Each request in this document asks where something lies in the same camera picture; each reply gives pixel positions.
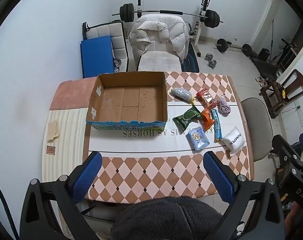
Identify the orange snack packet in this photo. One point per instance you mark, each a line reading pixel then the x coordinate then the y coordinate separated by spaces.
pixel 207 120

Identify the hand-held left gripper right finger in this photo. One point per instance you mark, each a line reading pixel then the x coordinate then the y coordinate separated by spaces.
pixel 217 177

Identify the cardboard box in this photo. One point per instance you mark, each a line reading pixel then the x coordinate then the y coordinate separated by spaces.
pixel 126 105

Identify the small barbell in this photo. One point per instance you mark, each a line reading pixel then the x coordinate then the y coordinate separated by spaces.
pixel 221 45

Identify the long blue packet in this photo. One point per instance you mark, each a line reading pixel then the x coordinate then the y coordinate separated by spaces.
pixel 217 127

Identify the barbell with black plates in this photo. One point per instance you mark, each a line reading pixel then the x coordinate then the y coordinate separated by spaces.
pixel 171 12

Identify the checkered table mat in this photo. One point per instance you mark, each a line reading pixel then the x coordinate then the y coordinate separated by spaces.
pixel 154 170

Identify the dark blue floor mat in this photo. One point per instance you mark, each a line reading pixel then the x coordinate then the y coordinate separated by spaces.
pixel 191 60

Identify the grey chair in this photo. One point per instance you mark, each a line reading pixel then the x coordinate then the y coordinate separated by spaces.
pixel 256 120

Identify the green wet wipes packet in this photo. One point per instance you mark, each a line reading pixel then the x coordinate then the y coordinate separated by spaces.
pixel 186 116

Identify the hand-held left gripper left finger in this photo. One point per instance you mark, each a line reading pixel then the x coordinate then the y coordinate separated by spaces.
pixel 87 177

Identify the light blue tissue pack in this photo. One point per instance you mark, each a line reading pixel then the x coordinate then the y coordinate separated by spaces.
pixel 198 138

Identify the blue foam pad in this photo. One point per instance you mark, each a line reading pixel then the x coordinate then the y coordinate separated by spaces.
pixel 96 55

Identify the white weight rack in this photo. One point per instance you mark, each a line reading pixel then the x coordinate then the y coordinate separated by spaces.
pixel 199 32

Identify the white shoe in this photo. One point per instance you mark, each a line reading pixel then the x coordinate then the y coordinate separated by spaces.
pixel 264 82
pixel 258 79

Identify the white down jacket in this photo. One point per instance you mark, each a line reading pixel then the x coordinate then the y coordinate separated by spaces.
pixel 161 32

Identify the black speaker box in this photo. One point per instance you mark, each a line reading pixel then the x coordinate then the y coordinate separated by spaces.
pixel 263 54

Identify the chrome dumbbell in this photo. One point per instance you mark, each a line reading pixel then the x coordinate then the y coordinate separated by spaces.
pixel 117 63
pixel 208 56
pixel 212 64

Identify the cream striped table cover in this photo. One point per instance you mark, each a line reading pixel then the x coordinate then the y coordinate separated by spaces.
pixel 66 130

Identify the red snack packet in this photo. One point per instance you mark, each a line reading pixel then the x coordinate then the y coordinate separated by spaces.
pixel 206 98

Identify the brown wooden chair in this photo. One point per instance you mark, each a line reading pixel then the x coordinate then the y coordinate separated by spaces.
pixel 295 82

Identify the white padded folding chair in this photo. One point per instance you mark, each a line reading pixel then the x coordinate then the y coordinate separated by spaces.
pixel 104 33

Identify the white pillow pouch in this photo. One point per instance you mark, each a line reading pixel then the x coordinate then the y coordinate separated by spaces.
pixel 234 141

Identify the silver bubble packet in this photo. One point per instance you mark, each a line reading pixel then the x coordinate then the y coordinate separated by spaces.
pixel 181 93

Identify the dark fleece garment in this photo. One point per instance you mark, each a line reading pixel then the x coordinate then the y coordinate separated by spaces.
pixel 166 217

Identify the purple socks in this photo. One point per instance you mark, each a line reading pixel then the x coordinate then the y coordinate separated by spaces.
pixel 224 107

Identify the beige paper scrap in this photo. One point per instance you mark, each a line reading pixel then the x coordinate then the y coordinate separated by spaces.
pixel 53 131

